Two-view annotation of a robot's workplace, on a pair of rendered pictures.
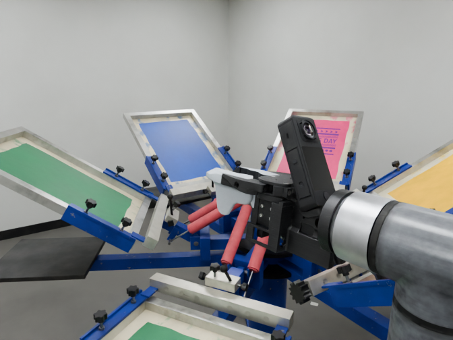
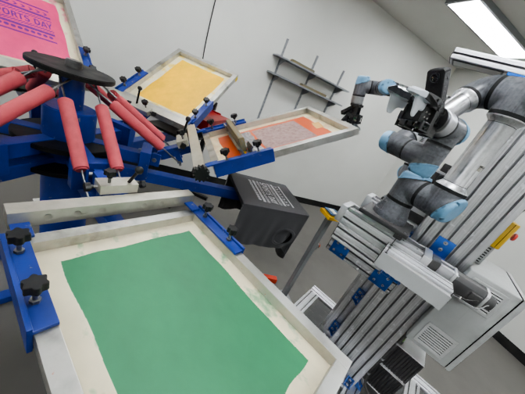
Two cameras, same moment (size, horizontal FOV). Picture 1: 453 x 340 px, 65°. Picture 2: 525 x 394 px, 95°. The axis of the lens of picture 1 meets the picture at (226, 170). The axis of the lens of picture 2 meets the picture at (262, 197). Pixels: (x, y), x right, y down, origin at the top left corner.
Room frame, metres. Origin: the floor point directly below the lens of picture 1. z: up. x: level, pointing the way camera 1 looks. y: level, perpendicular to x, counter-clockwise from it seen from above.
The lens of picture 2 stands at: (0.64, 0.69, 1.56)
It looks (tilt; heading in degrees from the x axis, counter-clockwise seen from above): 23 degrees down; 276
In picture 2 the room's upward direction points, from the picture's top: 24 degrees clockwise
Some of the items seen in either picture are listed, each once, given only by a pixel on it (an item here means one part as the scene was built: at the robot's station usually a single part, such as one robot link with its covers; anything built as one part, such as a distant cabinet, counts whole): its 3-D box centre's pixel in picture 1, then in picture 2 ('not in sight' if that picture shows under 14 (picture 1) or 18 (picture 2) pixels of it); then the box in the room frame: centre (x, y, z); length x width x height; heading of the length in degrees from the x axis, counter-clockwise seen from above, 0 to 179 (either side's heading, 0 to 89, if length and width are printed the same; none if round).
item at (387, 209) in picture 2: not in sight; (394, 208); (0.18, -0.47, 1.31); 0.15 x 0.15 x 0.10
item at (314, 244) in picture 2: not in sight; (304, 260); (0.29, -1.04, 0.48); 0.22 x 0.22 x 0.96; 34
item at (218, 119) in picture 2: not in sight; (198, 116); (1.80, -1.64, 1.06); 0.61 x 0.46 x 0.12; 94
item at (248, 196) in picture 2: not in sight; (267, 192); (0.78, -0.85, 0.95); 0.48 x 0.44 x 0.01; 34
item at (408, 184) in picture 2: not in sight; (411, 187); (0.17, -0.46, 1.42); 0.13 x 0.12 x 0.14; 131
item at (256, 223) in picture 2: not in sight; (265, 229); (0.68, -0.70, 0.77); 0.46 x 0.09 x 0.36; 34
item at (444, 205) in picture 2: not in sight; (476, 155); (0.09, -0.37, 1.63); 0.15 x 0.12 x 0.55; 131
